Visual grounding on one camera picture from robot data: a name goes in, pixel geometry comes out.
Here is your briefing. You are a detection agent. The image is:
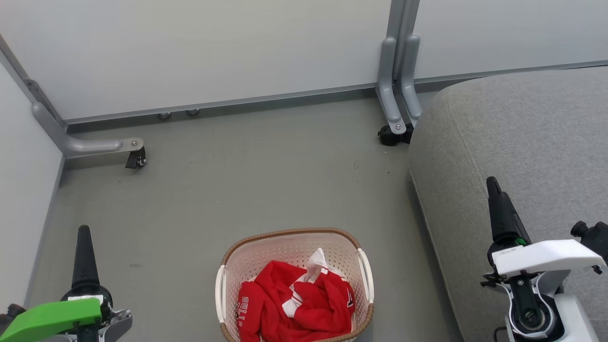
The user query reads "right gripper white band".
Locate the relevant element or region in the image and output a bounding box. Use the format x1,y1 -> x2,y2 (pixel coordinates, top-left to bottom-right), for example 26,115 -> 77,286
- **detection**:
486,176 -> 608,279

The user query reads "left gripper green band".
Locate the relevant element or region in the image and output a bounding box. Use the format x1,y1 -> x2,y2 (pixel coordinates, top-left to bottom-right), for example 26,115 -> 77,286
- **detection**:
0,225 -> 114,342

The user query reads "red and white jersey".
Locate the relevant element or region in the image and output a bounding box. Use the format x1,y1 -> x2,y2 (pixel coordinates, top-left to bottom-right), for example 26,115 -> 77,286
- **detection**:
280,247 -> 356,335

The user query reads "grey fabric sofa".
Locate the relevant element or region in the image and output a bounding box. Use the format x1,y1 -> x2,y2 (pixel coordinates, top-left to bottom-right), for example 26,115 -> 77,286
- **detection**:
408,66 -> 608,342

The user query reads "long grey partition foot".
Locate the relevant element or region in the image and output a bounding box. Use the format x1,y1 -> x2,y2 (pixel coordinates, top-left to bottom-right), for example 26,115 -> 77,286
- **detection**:
31,101 -> 144,160

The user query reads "black caster wheel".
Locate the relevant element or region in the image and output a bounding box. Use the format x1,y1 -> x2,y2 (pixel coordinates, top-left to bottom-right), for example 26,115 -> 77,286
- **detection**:
378,123 -> 414,146

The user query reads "grey curved partition foot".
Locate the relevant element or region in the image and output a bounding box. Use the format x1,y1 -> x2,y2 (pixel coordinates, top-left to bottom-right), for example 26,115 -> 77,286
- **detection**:
400,34 -> 423,120
377,37 -> 407,135

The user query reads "white laundry basket brown rim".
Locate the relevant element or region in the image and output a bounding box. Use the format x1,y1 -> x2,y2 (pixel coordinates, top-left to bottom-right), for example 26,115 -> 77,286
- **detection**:
215,228 -> 375,342

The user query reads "grey corner post with bracket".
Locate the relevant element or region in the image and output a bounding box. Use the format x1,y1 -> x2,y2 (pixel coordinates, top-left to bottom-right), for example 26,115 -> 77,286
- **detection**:
0,34 -> 65,128

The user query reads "grey vertical partition post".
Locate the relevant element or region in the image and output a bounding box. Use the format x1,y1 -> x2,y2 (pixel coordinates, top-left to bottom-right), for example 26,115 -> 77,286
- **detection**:
386,0 -> 421,39

